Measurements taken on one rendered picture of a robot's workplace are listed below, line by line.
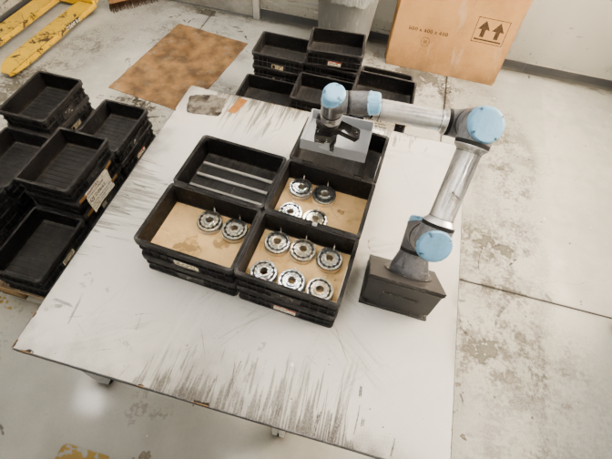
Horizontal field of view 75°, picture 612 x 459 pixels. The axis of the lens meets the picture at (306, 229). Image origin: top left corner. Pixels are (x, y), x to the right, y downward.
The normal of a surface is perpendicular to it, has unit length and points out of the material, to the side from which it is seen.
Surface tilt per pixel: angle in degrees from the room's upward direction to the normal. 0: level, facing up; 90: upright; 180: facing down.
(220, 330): 0
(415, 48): 73
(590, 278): 0
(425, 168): 0
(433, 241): 55
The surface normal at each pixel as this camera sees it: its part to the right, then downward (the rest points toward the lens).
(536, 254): 0.07, -0.55
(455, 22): -0.23, 0.65
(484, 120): 0.03, 0.11
